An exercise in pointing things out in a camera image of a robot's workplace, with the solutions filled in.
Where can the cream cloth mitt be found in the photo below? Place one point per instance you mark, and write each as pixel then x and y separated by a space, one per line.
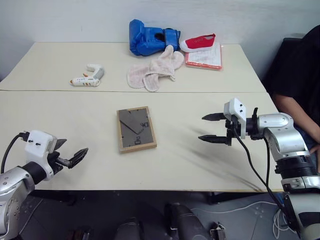
pixel 137 76
pixel 167 62

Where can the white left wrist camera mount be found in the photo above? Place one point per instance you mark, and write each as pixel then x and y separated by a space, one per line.
pixel 37 146

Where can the small dark rounded shape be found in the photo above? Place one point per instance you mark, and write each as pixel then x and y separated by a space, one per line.
pixel 130 230

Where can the red canvas shoe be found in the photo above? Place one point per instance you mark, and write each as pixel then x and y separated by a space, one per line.
pixel 198 43

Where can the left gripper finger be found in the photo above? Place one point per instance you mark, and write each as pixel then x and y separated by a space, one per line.
pixel 78 156
pixel 60 143

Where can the person's bare forearm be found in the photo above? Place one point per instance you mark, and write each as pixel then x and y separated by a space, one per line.
pixel 296 113

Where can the white glue gun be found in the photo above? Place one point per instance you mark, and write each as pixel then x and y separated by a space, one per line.
pixel 88 80

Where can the person's hand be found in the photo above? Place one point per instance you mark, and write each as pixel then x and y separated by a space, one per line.
pixel 317 151

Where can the wooden picture frame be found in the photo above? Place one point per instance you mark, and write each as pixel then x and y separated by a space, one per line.
pixel 136 130

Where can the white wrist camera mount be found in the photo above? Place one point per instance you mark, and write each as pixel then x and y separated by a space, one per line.
pixel 37 146
pixel 236 110

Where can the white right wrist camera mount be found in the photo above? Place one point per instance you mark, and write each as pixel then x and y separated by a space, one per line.
pixel 236 110

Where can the blue boxing glove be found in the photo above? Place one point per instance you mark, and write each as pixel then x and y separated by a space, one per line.
pixel 146 41

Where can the large dark rounded shape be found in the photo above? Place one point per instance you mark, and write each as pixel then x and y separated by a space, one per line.
pixel 185 222

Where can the black chair back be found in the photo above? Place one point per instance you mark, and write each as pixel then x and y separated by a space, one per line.
pixel 287 47

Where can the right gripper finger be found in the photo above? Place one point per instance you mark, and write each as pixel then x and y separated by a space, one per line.
pixel 213 116
pixel 213 139

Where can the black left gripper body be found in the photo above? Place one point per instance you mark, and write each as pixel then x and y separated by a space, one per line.
pixel 56 162

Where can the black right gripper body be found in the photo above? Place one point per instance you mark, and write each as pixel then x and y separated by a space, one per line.
pixel 231 132

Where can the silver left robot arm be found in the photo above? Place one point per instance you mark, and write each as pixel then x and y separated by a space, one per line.
pixel 15 185

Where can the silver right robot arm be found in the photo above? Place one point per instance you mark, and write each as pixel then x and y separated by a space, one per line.
pixel 285 140

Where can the dark boxy shape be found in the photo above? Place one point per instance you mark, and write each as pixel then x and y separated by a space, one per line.
pixel 217 231

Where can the person in black shirt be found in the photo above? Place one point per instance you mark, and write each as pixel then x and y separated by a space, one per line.
pixel 302 70

